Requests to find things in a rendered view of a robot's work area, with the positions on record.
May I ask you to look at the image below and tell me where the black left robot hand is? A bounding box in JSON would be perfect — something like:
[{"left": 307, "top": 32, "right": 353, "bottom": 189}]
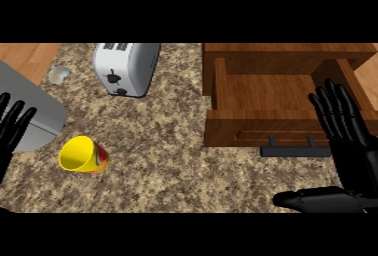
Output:
[{"left": 0, "top": 92, "right": 38, "bottom": 185}]

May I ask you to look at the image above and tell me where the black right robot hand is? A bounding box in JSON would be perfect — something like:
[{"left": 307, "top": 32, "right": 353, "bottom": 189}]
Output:
[{"left": 271, "top": 78, "right": 378, "bottom": 214}]

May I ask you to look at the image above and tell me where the yellow cup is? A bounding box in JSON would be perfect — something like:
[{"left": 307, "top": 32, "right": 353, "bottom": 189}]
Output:
[{"left": 57, "top": 135, "right": 109, "bottom": 175}]

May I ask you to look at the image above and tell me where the wooden drawer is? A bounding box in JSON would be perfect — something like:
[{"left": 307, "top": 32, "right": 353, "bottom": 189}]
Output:
[{"left": 203, "top": 57, "right": 378, "bottom": 148}]

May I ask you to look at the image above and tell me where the grey appliance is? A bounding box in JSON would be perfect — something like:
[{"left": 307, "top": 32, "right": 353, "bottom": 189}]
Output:
[{"left": 0, "top": 59, "right": 69, "bottom": 154}]

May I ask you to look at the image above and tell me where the small clear glass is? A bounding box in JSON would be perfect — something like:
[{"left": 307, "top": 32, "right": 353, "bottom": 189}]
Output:
[{"left": 47, "top": 65, "right": 73, "bottom": 86}]

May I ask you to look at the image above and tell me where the white toaster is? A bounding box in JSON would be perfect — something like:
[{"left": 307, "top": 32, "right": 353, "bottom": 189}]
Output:
[{"left": 91, "top": 43, "right": 162, "bottom": 99}]

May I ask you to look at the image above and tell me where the wooden cabinet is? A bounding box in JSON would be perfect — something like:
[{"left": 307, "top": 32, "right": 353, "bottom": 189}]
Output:
[{"left": 200, "top": 43, "right": 378, "bottom": 98}]

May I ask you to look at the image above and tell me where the dark grey drawer handle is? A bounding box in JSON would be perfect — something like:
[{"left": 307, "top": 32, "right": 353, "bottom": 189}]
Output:
[{"left": 260, "top": 135, "right": 332, "bottom": 158}]

